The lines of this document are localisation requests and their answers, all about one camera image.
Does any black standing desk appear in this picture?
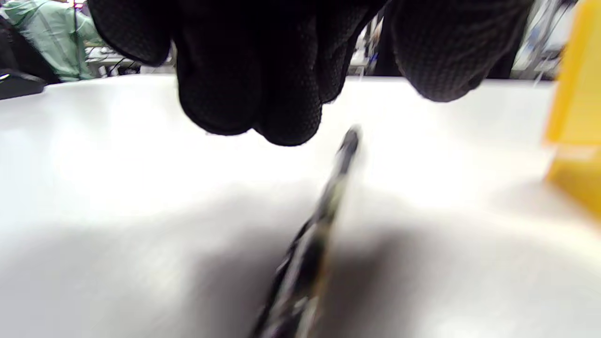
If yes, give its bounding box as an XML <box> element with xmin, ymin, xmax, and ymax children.
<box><xmin>0</xmin><ymin>69</ymin><xmax>47</xmax><ymax>100</ymax></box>

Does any black clear pen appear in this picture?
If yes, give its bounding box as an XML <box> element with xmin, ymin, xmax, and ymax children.
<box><xmin>251</xmin><ymin>124</ymin><xmax>363</xmax><ymax>338</ymax></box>

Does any person's left hand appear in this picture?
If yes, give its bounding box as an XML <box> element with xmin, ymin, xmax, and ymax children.
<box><xmin>87</xmin><ymin>0</ymin><xmax>536</xmax><ymax>147</ymax></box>

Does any yellow pen case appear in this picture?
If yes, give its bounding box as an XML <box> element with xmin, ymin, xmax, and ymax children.
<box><xmin>542</xmin><ymin>0</ymin><xmax>601</xmax><ymax>217</ymax></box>

